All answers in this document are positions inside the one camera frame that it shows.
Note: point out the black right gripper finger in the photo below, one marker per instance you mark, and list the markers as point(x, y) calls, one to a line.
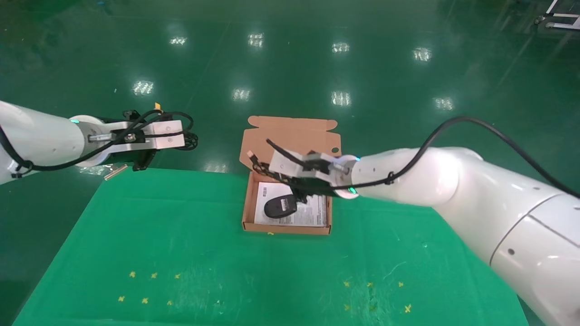
point(301, 196)

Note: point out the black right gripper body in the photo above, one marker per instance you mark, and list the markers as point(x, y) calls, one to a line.
point(317, 186)

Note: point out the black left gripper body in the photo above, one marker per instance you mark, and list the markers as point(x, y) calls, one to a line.
point(142, 160)

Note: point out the orange cardboard box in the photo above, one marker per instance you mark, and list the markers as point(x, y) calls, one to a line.
point(290, 131)

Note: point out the printed paper leaflet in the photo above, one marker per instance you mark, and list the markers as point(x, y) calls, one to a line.
point(312, 215)

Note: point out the metal cloth clip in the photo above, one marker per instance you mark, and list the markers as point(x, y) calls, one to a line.
point(115, 172)

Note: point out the green table cloth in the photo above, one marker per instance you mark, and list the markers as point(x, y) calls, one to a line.
point(226, 262)

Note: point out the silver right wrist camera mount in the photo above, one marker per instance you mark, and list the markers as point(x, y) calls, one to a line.
point(285, 166)

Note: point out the metal background frame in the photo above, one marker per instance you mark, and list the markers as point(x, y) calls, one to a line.
point(562, 26)

